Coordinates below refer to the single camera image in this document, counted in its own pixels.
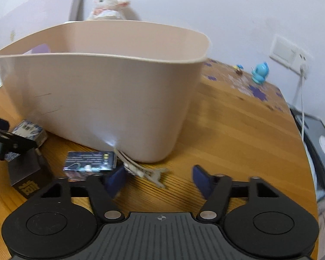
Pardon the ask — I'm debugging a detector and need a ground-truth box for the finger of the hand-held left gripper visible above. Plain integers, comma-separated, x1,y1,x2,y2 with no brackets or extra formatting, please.
0,114,36,161

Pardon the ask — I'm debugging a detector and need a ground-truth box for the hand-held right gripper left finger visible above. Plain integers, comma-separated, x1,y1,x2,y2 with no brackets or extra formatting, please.
30,165,128,223

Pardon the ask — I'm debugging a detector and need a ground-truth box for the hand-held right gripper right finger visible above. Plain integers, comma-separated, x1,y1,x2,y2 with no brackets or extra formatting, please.
192,165,289,222

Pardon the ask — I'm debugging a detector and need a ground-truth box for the blue white patterned box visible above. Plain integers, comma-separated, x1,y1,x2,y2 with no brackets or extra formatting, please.
4,119,48,161

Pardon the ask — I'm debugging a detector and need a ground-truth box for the pale plastic clip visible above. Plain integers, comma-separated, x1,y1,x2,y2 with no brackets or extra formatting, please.
114,148,170,189

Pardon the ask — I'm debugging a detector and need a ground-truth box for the beige plastic basket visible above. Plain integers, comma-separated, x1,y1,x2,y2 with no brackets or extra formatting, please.
0,20,212,164

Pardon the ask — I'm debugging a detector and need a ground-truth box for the dark printed small box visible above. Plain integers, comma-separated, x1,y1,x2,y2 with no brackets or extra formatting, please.
63,151,117,172

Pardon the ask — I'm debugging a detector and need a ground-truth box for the black box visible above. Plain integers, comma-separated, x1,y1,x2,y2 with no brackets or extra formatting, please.
8,148,55,199

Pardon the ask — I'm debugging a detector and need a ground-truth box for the purple flower table mat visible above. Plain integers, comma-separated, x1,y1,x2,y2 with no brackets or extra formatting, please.
200,58,288,112

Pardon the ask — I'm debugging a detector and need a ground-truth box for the grey chair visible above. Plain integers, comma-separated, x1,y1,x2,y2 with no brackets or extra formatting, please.
289,108,325,197

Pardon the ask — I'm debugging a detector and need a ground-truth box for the blue toy figurine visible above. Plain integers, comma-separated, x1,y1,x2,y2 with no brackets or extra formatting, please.
250,62,269,85

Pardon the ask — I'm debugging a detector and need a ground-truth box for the pink board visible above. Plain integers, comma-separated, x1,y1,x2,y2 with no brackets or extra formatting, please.
0,0,86,68

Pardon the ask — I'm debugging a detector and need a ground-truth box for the white plush toy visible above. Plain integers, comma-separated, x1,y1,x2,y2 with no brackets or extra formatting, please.
86,0,141,21

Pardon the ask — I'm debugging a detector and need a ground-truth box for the white power cable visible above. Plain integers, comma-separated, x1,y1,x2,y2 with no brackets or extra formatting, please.
298,64,309,143

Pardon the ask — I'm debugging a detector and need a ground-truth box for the white wall switch panel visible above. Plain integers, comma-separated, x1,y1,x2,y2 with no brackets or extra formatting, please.
269,34,299,69

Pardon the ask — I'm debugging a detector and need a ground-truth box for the white wall socket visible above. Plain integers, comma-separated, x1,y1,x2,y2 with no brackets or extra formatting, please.
289,47,314,80

